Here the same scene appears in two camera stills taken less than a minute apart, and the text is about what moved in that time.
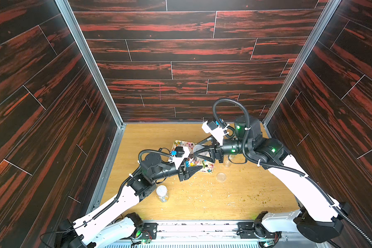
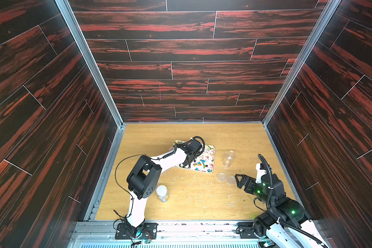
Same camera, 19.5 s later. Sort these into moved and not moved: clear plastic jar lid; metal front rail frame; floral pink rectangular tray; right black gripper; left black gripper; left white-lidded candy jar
Moved: right black gripper; left black gripper
Not moved: metal front rail frame; floral pink rectangular tray; left white-lidded candy jar; clear plastic jar lid
